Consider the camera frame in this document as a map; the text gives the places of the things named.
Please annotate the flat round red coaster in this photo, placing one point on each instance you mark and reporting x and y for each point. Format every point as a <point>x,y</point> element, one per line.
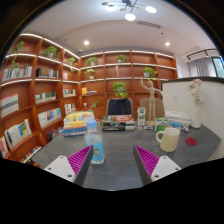
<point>190,141</point>

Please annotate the clear water bottle blue cap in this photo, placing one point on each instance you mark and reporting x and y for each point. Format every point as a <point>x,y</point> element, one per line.
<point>95,143</point>

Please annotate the recessed ceiling light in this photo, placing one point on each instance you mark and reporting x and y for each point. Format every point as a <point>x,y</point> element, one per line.
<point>86,42</point>
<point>167,44</point>

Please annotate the cream ceramic mug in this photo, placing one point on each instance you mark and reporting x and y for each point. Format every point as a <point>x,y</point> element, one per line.
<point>170,140</point>

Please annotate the grey curtain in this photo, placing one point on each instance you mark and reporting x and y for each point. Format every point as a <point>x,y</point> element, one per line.
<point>201,66</point>

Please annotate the stack of dark books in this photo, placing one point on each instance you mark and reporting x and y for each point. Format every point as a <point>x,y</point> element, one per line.
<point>118,123</point>

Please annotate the ceiling air vent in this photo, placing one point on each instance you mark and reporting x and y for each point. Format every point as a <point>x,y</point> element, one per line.
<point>149,24</point>

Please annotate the small shell ornament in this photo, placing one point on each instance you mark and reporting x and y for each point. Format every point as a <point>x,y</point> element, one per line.
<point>185,129</point>
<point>138,128</point>
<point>148,128</point>

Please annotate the stack of colourful books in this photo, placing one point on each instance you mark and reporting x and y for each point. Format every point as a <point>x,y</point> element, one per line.
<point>75,125</point>

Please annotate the wooden shelf unit with books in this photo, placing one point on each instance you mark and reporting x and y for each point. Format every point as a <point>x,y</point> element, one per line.
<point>50,86</point>

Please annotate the black ceiling track rail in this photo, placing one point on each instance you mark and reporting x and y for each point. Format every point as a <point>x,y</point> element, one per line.
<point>201,52</point>

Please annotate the tall green and white carton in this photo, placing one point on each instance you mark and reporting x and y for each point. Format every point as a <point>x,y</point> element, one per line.
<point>141,116</point>

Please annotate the white vase with pink flowers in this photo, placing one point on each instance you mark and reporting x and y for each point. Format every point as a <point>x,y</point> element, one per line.
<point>196,115</point>

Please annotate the window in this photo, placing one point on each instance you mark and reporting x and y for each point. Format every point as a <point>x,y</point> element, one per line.
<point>219,67</point>

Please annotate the wooden artist mannequin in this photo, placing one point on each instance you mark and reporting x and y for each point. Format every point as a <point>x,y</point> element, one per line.
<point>152,96</point>

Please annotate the ceiling lamp with round bulbs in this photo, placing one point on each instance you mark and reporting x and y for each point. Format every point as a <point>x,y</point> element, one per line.
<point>130,16</point>

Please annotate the white light switch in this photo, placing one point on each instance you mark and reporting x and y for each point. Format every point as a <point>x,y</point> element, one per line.
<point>175,98</point>

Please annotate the green and white box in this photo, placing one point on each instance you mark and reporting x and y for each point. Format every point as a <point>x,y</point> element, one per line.
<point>162,125</point>

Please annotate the dark blue chair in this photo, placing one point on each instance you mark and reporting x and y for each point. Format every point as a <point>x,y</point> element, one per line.
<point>119,106</point>

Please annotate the tan upholstered chair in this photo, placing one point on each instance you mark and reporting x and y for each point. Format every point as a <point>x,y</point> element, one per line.
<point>159,108</point>

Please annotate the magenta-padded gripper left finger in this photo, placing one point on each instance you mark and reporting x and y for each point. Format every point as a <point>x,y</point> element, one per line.
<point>60,165</point>

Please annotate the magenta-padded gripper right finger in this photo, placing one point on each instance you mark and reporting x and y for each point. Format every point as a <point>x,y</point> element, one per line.
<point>165,165</point>

